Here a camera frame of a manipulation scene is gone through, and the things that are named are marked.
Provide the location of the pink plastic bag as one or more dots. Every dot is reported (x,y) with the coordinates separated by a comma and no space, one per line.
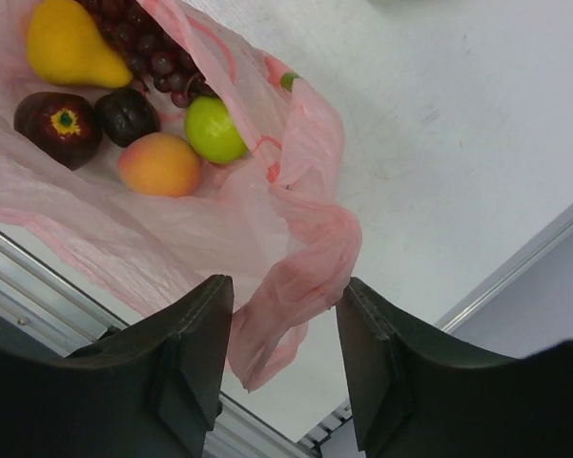
(270,221)

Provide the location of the red grape bunch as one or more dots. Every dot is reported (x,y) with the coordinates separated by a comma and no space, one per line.
(150,53)

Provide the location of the green apple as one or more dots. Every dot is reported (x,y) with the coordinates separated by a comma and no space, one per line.
(211,131)

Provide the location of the orange peach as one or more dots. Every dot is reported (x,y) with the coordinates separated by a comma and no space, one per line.
(160,164)

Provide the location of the yellow pear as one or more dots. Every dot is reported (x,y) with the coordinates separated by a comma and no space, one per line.
(65,48)

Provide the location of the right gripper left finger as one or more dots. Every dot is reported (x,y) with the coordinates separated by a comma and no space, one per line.
(150,390)

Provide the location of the dark red apple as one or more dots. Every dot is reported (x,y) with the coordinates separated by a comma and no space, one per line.
(64,126)

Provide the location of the dark purple plum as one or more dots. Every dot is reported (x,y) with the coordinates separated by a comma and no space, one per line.
(126,115)

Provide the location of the aluminium rail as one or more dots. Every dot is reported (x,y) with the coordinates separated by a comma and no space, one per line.
(293,417)

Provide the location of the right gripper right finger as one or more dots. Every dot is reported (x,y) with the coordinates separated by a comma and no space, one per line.
(416,391)

